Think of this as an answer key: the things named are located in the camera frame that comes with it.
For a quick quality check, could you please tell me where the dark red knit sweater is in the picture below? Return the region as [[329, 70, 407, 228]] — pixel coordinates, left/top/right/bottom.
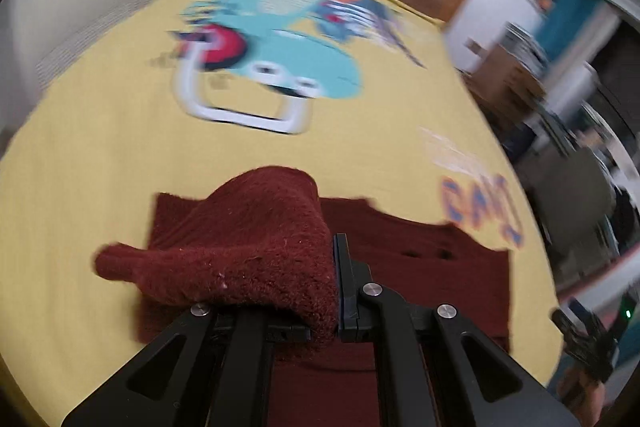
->
[[94, 167, 510, 426]]

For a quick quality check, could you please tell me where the person's hand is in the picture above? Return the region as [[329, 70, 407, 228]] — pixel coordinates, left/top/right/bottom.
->
[[556, 366, 605, 427]]

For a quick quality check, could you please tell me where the wooden nightstand cabinet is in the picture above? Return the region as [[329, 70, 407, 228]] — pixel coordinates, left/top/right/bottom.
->
[[464, 44, 546, 133]]

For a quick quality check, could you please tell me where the yellow dinosaur bed cover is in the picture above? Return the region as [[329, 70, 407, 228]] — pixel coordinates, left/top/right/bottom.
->
[[1, 0, 561, 426]]

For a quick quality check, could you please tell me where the grey desk chair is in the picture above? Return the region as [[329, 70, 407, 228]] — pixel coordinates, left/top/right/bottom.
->
[[516, 147, 616, 269]]

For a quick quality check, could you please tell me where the white printer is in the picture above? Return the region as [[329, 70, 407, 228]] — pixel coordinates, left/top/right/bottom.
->
[[499, 23, 548, 69]]

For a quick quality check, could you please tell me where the teal curtain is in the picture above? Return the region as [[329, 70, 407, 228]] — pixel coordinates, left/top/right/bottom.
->
[[534, 0, 605, 72]]

